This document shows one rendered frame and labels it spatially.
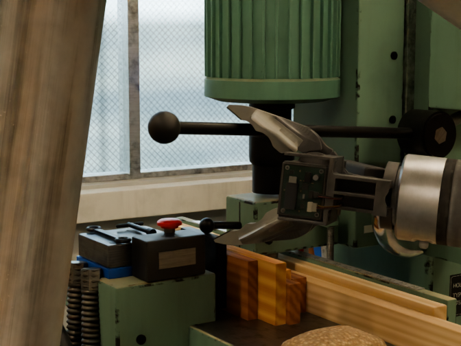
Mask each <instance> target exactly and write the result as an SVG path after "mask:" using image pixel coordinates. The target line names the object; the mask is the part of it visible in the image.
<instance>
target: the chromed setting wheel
mask: <svg viewBox="0 0 461 346"><path fill-rule="evenodd" d="M371 221H372V226H373V232H374V234H375V237H376V239H377V241H378V243H379V244H380V245H381V247H382V248H383V249H384V250H385V251H387V252H388V253H389V254H391V255H393V256H395V257H399V258H413V257H418V256H420V255H422V254H424V253H425V252H426V251H427V249H421V248H420V247H419V240H417V241H415V242H411V241H406V240H398V239H397V238H396V236H395V234H394V229H393V230H390V229H381V228H380V226H379V216H373V214H371Z"/></svg>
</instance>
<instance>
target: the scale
mask: <svg viewBox="0 0 461 346"><path fill-rule="evenodd" d="M192 222H194V223H196V224H200V221H199V220H196V221H192ZM289 252H291V253H295V254H298V255H302V256H305V257H309V258H311V259H314V260H318V261H321V262H325V263H328V264H331V265H334V266H338V267H341V268H345V269H347V270H351V271H354V272H357V273H361V274H363V275H368V276H370V277H374V278H377V279H381V280H384V281H388V282H390V283H393V284H397V285H400V286H404V287H406V288H410V289H413V290H422V289H425V288H423V287H420V286H416V285H414V284H409V283H407V282H404V281H400V280H397V279H393V278H390V277H386V276H383V275H379V274H377V273H372V272H370V271H367V270H363V269H360V268H356V267H354V266H349V265H346V264H343V263H339V262H336V261H333V260H330V259H326V258H323V257H319V256H317V255H312V254H310V253H306V252H303V251H299V250H295V251H289Z"/></svg>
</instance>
